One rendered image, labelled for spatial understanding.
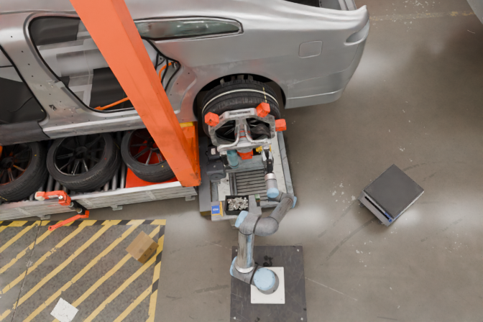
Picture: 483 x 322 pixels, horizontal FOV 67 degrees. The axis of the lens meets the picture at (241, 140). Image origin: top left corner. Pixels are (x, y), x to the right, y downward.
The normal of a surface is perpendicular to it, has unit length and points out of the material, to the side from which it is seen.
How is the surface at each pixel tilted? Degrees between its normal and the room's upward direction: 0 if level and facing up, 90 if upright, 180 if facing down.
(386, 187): 0
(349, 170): 0
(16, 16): 39
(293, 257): 0
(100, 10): 90
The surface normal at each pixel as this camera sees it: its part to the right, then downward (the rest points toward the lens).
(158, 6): 0.04, 0.06
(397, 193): -0.09, -0.49
